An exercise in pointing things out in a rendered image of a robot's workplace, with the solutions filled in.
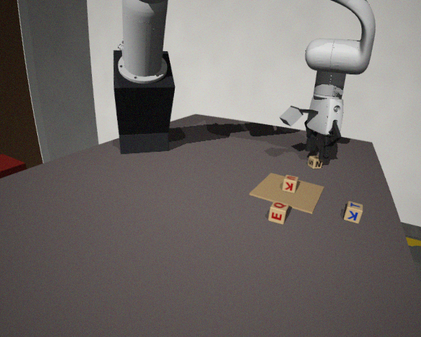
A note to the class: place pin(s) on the tan flat mat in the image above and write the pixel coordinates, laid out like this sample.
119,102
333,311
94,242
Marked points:
304,199

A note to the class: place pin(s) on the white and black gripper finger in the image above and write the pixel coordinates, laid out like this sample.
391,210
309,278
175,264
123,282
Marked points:
311,139
334,136

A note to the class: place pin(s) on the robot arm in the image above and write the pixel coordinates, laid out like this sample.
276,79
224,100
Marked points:
144,24

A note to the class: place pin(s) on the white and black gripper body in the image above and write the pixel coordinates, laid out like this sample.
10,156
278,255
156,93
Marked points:
329,109

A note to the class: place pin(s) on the wooden letter block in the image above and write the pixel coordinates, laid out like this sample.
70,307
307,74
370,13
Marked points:
278,212
314,162
353,212
290,184

